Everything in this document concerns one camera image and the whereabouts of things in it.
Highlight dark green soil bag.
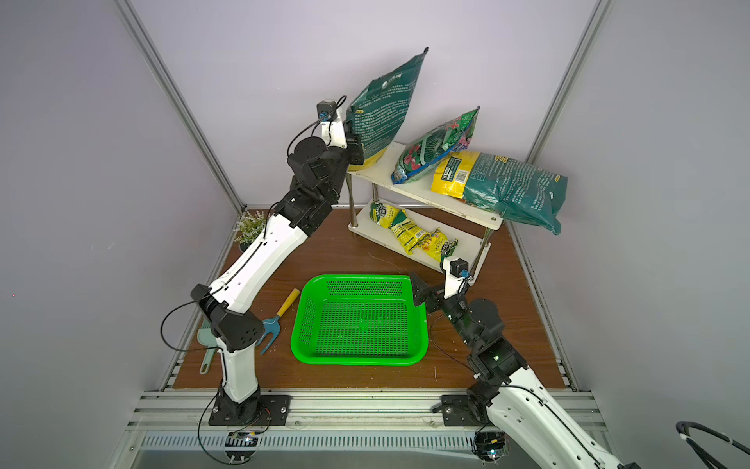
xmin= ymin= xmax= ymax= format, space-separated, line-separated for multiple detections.
xmin=345 ymin=47 xmax=430 ymax=171

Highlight small green yellow fertilizer packet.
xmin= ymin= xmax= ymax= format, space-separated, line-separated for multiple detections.
xmin=419 ymin=230 xmax=459 ymax=266

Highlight colourful flower fertilizer bag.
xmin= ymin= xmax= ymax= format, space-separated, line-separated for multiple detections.
xmin=391 ymin=107 xmax=480 ymax=185

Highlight green yellow large fertilizer bag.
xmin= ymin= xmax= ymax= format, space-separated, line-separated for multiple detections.
xmin=431 ymin=150 xmax=568 ymax=236

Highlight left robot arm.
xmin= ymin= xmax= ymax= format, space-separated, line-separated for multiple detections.
xmin=191 ymin=122 xmax=364 ymax=426

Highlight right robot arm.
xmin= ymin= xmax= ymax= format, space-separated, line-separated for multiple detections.
xmin=409 ymin=273 xmax=639 ymax=468

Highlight white two-tier shelf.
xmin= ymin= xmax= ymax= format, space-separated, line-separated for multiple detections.
xmin=347 ymin=143 xmax=502 ymax=279

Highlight left yellow green fertilizer packet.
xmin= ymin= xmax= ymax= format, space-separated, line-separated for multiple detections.
xmin=369 ymin=202 xmax=406 ymax=229

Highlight green plastic basket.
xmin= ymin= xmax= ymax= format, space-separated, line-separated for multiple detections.
xmin=290 ymin=275 xmax=429 ymax=367

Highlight potted lavender plant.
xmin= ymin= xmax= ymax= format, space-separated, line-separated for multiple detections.
xmin=234 ymin=210 xmax=267 ymax=252

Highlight aluminium corner profile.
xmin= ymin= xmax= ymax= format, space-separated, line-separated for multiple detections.
xmin=113 ymin=0 xmax=246 ymax=213

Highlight teal plastic dustpan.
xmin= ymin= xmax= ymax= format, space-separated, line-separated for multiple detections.
xmin=196 ymin=320 xmax=217 ymax=375

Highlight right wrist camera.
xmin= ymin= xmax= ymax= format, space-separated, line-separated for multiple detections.
xmin=443 ymin=256 xmax=471 ymax=300

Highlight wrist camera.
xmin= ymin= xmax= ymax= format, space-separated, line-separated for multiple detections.
xmin=316 ymin=95 xmax=347 ymax=149
xmin=443 ymin=256 xmax=471 ymax=300

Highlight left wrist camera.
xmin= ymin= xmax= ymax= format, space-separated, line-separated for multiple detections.
xmin=316 ymin=95 xmax=347 ymax=149

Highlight teal garden fork yellow handle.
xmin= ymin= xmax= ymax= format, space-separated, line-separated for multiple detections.
xmin=257 ymin=288 xmax=301 ymax=355

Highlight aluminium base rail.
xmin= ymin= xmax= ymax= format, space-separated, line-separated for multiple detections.
xmin=111 ymin=389 xmax=611 ymax=468

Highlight black cable loop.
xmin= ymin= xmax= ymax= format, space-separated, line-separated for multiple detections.
xmin=675 ymin=420 xmax=750 ymax=469

